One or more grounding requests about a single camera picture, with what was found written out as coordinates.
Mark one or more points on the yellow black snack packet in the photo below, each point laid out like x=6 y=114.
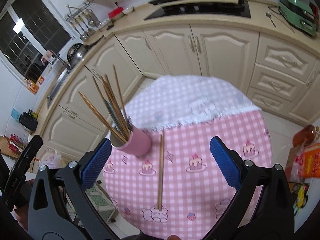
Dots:
x=300 y=197

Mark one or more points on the person's left hand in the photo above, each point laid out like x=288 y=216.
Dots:
x=21 y=217

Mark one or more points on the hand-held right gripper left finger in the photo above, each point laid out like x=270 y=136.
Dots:
x=96 y=162

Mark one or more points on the white plastic bag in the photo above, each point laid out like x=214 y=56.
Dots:
x=50 y=158

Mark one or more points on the person's left forearm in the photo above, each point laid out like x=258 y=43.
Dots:
x=7 y=230

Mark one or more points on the white bowl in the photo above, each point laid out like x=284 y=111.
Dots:
x=128 y=10

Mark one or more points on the bundle of wooden chopsticks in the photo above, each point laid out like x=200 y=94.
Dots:
x=121 y=127

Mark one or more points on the red box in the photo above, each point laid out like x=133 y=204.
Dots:
x=116 y=13

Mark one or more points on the wooden cutting board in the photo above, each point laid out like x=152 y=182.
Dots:
x=7 y=147

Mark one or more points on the light blue card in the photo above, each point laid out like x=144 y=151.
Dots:
x=16 y=115

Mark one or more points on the metal utensil rack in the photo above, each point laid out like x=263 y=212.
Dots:
x=82 y=20

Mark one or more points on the colourful packets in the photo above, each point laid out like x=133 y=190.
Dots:
x=35 y=85

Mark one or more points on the dark kitchen window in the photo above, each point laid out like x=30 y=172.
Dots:
x=32 y=35

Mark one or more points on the wooden chopstick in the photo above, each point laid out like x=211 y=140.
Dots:
x=162 y=152
x=160 y=180

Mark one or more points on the small black appliance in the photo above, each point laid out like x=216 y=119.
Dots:
x=28 y=122

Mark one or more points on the metal spoon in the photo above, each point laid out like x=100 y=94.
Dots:
x=268 y=15

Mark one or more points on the green electric cooker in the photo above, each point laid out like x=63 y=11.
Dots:
x=297 y=10

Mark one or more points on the orange bag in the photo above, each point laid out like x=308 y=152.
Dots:
x=311 y=161

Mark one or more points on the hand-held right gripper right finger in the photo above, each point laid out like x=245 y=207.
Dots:
x=225 y=160

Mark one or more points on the orange oil bottle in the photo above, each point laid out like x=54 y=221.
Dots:
x=305 y=136

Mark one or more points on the white checkered fringed cloth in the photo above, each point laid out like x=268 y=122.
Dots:
x=187 y=92

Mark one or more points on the pink checkered tablecloth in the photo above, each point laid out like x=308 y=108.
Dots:
x=200 y=192

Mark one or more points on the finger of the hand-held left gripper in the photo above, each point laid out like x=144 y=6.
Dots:
x=33 y=150

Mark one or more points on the black glass cooktop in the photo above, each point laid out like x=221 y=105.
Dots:
x=200 y=11

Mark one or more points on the pink cup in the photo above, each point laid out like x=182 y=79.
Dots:
x=140 y=142

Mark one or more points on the steel wok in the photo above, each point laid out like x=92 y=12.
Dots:
x=76 y=55

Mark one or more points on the steel sink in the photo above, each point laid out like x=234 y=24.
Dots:
x=58 y=85

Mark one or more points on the beige kitchen countertop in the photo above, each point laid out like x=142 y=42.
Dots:
x=262 y=20

